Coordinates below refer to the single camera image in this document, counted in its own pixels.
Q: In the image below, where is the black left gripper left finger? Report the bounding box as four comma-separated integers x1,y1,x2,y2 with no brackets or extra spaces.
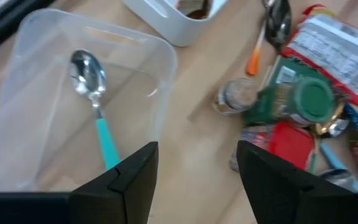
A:
0,141,160,224

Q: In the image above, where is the white plastic bin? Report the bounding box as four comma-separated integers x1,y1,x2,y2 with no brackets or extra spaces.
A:
122,0,229,47

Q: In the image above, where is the red lid patterned spice tin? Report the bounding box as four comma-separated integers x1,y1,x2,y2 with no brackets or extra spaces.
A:
228,121,315,172

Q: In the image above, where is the orange handle silver spoon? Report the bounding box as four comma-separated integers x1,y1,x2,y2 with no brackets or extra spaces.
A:
318,169,356,191
246,0,276,77

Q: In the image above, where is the green lid spice jar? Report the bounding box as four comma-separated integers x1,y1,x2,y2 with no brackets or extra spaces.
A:
243,77,336,127

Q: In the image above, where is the teal handle silver spoon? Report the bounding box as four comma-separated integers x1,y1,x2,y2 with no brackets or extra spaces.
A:
69,49,121,171

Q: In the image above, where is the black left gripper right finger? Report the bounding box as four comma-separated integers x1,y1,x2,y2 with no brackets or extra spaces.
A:
236,139,358,224

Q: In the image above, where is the clear plastic container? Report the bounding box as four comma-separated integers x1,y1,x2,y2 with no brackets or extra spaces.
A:
0,8,178,192

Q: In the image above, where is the green rectangular tin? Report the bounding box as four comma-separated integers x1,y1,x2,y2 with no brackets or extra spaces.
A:
261,55,334,91

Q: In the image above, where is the red ramen packet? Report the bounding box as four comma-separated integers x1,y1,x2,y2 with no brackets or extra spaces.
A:
280,3,358,110

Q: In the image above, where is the small glass spice jar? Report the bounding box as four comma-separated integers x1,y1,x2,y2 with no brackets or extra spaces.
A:
212,77,259,116

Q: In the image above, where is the light blue handle utensil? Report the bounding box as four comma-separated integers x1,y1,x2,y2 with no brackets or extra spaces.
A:
319,141,358,194

